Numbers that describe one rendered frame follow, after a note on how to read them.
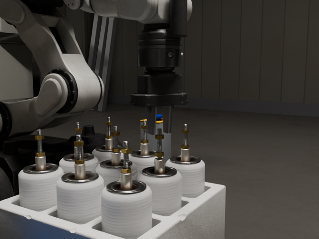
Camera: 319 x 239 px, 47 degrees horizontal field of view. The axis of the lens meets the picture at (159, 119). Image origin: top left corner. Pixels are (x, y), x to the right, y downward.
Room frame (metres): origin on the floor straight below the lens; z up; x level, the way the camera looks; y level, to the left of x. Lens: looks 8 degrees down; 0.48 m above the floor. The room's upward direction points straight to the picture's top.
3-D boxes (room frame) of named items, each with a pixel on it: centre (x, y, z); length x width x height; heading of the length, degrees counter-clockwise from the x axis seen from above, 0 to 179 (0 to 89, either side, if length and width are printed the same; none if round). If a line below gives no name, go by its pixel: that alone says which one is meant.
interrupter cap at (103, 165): (0.82, 0.10, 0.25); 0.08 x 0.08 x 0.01
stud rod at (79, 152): (0.72, 0.16, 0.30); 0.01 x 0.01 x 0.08
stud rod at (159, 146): (0.76, 0.00, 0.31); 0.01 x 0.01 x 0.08
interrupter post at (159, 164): (0.76, 0.00, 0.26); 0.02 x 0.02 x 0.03
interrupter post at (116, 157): (0.82, 0.10, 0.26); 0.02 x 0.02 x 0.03
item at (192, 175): (0.86, -0.06, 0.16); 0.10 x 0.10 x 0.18
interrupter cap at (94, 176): (0.72, 0.16, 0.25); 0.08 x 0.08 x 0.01
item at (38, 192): (0.78, 0.26, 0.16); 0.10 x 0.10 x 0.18
